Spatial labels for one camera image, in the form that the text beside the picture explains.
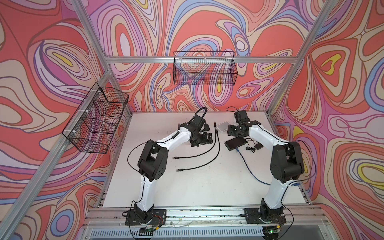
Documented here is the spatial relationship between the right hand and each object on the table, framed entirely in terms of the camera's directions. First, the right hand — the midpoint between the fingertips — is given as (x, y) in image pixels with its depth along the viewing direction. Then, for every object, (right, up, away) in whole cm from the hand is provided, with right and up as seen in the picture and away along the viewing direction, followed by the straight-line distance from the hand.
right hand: (232, 134), depth 97 cm
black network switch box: (+3, -6, +4) cm, 8 cm away
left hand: (-16, -5, -5) cm, 17 cm away
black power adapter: (-16, +4, +13) cm, 21 cm away
